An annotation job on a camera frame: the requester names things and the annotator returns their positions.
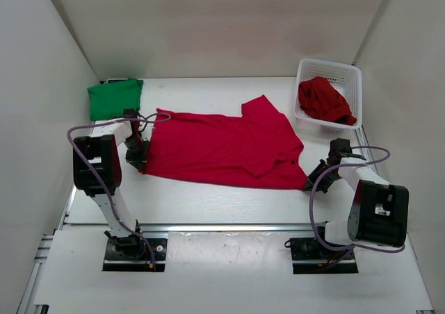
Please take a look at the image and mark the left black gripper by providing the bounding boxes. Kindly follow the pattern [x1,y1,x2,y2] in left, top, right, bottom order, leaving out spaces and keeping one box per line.
[122,135,150,172]

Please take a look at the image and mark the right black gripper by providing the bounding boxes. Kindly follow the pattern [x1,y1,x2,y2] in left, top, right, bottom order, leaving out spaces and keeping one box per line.
[302,159,342,193]

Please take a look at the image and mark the green t shirt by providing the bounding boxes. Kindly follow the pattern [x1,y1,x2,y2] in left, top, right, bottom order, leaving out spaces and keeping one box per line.
[88,78,144,121]

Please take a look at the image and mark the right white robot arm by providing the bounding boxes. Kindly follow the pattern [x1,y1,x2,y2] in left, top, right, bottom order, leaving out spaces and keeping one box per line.
[300,138,410,258]

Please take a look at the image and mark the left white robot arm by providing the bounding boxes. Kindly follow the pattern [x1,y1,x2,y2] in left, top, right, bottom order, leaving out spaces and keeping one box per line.
[67,109,154,262]

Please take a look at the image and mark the dark red t shirt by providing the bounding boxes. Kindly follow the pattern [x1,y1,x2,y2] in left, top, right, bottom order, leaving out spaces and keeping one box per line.
[298,76,357,126]

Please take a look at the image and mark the white plastic basket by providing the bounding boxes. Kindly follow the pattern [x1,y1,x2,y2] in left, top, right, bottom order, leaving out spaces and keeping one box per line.
[293,58,362,134]

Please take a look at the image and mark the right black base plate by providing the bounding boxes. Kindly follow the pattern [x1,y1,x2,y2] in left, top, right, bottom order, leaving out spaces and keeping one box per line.
[284,238,359,275]

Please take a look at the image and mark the aluminium frame rail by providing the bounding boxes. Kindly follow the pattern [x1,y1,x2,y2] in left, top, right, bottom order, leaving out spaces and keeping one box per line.
[57,223,396,233]

